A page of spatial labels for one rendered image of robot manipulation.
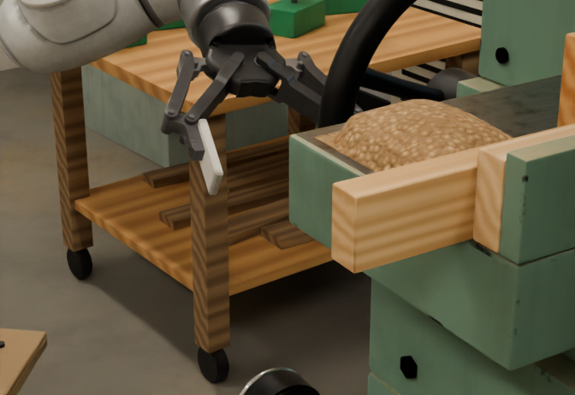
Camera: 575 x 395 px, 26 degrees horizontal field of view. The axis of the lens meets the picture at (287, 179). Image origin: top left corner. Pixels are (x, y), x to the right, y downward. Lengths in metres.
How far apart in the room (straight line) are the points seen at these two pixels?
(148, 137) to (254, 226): 0.86
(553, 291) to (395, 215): 0.09
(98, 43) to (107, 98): 1.87
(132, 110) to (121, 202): 0.71
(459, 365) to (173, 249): 1.50
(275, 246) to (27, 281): 0.57
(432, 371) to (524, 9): 0.28
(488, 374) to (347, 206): 0.21
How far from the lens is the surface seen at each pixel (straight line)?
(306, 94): 1.23
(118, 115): 3.20
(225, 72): 1.21
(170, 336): 2.34
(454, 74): 1.07
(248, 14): 1.26
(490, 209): 0.61
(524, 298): 0.62
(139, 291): 2.50
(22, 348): 1.11
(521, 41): 0.93
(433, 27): 2.33
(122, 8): 1.34
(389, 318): 0.83
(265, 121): 3.20
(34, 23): 1.35
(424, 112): 0.72
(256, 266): 2.18
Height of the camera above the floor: 1.17
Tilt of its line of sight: 23 degrees down
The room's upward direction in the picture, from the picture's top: straight up
